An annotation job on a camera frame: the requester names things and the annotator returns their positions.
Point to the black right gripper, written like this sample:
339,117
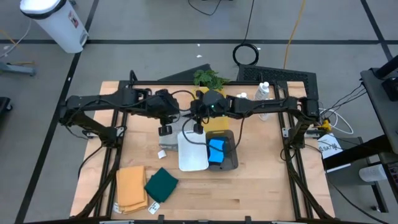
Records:
213,104

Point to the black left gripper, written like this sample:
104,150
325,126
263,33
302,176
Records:
163,105

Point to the white plastic bottle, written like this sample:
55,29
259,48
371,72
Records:
243,95
262,90
264,117

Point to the grey waffle cloth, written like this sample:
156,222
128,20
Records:
169,141

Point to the blue cloth pieces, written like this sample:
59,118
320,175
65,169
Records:
216,157

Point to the dark green cloth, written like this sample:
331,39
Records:
161,185

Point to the orange cloth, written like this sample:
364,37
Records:
131,189

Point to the white paper tag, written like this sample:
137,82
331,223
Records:
116,208
161,154
154,208

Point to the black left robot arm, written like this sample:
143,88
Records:
102,101

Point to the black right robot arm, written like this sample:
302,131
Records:
264,104

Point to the yellow translucent plastic bin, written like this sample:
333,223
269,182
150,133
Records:
217,124

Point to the green plant in white pot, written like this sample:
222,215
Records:
210,80

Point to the black flat panel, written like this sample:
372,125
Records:
186,74

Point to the grey translucent plastic bin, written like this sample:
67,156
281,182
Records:
232,155

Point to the white plastic bin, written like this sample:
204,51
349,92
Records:
192,155

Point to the black perforated panel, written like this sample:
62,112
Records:
280,74

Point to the white printed paper sheet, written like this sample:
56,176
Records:
329,146

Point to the white trash can black rim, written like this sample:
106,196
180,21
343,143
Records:
59,28

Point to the grey stand base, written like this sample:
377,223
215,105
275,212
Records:
18,69

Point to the black stand beam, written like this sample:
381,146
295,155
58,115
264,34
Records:
357,152

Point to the grey side table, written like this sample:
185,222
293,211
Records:
382,118

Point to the black device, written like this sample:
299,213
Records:
391,88

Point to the black aluminium rig frame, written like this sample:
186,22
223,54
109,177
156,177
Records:
155,82

